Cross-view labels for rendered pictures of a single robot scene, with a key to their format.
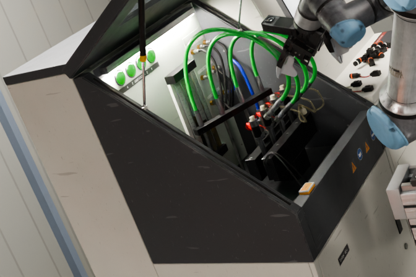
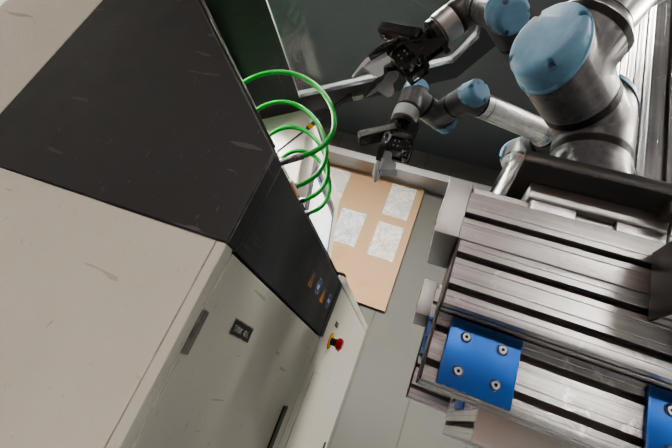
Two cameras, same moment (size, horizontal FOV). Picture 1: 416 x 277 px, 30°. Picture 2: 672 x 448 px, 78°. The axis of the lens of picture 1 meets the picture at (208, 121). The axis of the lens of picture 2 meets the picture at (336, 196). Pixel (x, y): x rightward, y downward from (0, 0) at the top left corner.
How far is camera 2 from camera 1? 182 cm
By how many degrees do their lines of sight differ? 45
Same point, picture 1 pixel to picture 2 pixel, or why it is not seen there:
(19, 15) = not seen: hidden behind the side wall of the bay
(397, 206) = (455, 208)
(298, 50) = (408, 47)
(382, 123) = (566, 11)
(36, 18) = not seen: hidden behind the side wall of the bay
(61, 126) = not seen: outside the picture
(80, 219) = not seen: outside the picture
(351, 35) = (520, 1)
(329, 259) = (234, 293)
